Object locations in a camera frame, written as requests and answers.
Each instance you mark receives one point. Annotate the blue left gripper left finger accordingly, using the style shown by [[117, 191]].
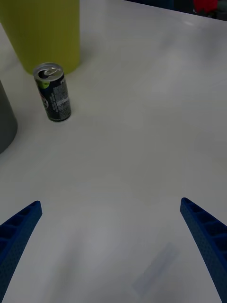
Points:
[[16, 236]]

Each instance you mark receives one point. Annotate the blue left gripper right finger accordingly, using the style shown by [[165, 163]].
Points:
[[210, 239]]

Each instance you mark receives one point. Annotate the black drink can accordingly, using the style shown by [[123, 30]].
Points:
[[55, 97]]

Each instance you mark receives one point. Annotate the grey plastic bin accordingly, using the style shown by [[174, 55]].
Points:
[[6, 123]]

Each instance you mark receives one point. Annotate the yellow-green plastic bin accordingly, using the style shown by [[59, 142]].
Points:
[[47, 30]]

